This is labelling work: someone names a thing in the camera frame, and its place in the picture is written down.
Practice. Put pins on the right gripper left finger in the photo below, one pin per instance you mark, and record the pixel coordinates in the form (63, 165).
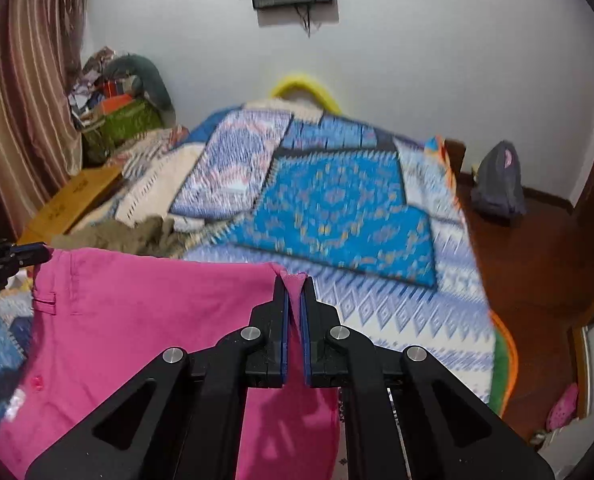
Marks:
(267, 364)

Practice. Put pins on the blue patchwork bedspread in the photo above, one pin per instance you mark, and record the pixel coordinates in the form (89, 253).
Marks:
(372, 217)

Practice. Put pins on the wooden lap desk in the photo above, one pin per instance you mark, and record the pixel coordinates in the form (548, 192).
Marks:
(78, 197)

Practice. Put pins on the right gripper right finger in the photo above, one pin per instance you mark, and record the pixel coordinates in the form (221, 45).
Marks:
(321, 360)

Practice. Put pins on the grey backpack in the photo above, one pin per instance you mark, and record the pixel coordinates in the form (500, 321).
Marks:
(498, 189)

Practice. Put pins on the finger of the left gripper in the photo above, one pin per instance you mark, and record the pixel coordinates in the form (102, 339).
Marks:
(30, 254)

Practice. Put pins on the pink slipper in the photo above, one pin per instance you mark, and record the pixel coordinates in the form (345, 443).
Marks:
(564, 409)

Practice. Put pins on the grey green plush toy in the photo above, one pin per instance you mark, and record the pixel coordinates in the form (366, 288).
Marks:
(146, 79)

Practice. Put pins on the yellow curved pillow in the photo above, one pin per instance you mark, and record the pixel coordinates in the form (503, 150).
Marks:
(298, 82)

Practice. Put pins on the pink pants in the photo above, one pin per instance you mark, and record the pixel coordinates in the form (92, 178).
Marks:
(99, 317)

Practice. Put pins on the green storage box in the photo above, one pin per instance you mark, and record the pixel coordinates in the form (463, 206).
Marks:
(108, 133)

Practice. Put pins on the olive khaki garment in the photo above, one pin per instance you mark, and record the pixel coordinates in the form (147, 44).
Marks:
(150, 237)

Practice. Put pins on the striped red gold curtain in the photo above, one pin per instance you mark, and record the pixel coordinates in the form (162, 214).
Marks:
(40, 148)

